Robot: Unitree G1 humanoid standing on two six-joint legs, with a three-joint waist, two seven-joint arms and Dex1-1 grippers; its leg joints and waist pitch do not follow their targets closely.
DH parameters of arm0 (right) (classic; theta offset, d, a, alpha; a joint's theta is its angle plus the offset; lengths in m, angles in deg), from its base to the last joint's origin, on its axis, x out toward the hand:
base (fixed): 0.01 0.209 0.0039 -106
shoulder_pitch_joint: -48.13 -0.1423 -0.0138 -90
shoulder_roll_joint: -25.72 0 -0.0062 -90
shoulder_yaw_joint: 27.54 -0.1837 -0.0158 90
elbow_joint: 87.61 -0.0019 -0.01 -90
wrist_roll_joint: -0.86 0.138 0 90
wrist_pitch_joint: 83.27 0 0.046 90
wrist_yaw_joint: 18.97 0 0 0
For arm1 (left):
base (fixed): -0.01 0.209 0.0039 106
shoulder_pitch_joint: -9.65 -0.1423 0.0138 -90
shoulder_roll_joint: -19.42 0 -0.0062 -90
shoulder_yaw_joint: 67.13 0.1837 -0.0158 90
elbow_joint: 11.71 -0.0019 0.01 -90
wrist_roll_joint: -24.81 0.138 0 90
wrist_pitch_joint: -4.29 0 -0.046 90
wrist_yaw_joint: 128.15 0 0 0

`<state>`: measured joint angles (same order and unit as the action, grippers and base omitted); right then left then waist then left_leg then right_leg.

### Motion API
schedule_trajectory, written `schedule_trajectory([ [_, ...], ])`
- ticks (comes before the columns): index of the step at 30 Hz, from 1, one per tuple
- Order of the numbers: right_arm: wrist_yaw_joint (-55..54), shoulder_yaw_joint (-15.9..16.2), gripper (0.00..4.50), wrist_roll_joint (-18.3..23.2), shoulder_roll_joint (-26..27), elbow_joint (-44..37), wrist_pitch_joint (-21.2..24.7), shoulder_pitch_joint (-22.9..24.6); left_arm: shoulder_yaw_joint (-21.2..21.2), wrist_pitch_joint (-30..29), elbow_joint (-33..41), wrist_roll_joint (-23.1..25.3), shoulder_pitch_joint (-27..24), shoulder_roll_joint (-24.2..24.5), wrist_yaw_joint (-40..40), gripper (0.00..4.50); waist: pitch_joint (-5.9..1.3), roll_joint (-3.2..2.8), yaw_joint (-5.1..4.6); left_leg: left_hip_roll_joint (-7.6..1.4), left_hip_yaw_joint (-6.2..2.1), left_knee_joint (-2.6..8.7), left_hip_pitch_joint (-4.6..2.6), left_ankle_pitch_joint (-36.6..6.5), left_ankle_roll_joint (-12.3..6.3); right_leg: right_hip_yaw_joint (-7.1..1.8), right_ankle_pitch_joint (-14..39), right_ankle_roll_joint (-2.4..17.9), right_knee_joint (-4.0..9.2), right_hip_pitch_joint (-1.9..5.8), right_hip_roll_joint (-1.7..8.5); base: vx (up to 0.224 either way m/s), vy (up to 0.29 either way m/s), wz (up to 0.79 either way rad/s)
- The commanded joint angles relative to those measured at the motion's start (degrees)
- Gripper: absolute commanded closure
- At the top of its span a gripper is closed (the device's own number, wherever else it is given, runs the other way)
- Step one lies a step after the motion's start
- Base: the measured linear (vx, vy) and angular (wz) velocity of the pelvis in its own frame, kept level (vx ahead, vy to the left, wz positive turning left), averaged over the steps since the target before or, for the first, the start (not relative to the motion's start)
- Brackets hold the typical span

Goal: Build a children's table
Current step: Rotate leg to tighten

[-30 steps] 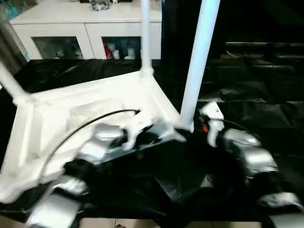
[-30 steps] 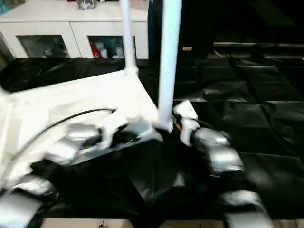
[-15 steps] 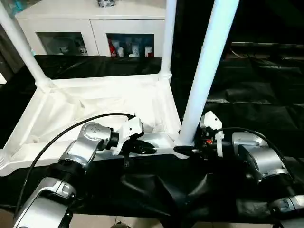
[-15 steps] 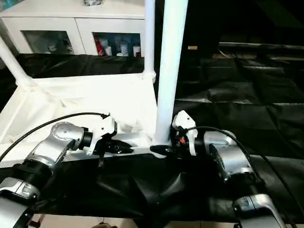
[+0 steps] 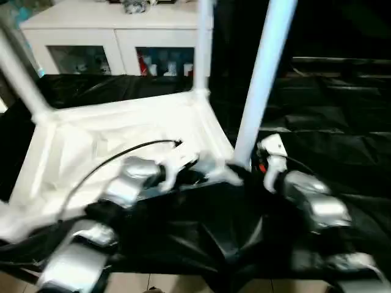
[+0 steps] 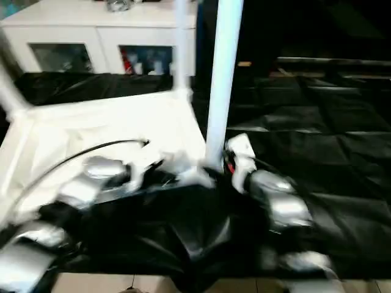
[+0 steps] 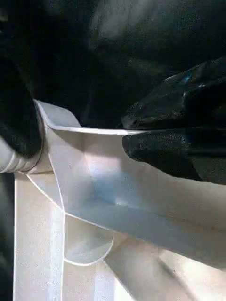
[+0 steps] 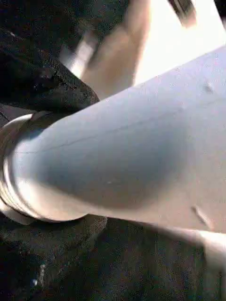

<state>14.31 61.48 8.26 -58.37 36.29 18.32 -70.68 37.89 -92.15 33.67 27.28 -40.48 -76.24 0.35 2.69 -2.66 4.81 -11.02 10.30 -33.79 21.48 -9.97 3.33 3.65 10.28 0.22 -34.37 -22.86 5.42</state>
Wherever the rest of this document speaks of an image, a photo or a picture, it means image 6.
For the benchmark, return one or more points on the white plastic table leg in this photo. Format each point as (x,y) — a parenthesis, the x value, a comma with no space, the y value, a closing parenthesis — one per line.
(181,45)
(223,76)
(9,91)

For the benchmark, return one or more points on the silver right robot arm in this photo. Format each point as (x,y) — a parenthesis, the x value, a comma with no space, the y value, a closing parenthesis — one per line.
(287,207)

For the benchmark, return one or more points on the dark grey bundle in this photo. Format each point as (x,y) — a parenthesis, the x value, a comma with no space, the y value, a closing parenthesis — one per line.
(117,4)

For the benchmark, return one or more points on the white glass-door cabinet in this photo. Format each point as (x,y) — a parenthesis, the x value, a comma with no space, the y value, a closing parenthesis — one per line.
(76,33)

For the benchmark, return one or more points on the white plastic table top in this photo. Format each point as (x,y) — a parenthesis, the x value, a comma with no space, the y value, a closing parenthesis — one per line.
(91,122)

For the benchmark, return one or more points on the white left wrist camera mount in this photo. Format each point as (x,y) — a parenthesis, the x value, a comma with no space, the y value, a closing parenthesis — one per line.
(146,155)

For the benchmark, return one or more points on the black cabinet gold label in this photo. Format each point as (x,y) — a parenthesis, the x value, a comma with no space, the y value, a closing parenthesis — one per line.
(259,36)

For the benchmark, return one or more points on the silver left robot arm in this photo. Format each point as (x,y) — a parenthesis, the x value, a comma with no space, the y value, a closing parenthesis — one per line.
(91,174)

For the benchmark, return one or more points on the black mat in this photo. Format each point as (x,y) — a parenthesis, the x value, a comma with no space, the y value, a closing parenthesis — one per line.
(305,137)

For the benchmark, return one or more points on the black side table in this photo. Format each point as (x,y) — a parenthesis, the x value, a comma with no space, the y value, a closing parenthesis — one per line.
(336,61)

